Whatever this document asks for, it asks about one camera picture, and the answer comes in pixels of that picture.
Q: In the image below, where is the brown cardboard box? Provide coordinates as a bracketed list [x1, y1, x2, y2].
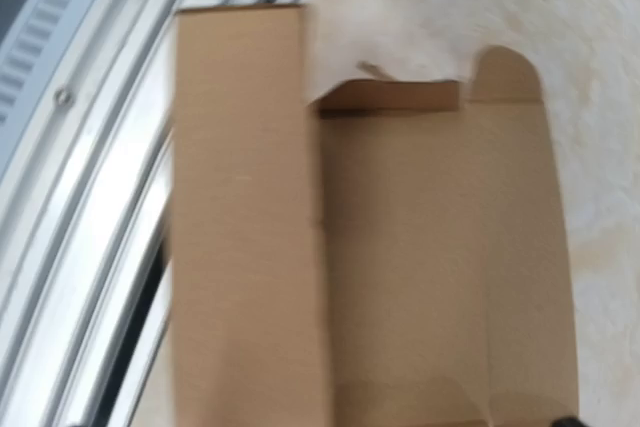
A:
[170, 5, 579, 426]

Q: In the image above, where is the front aluminium rail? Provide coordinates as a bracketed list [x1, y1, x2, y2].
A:
[1, 0, 299, 426]

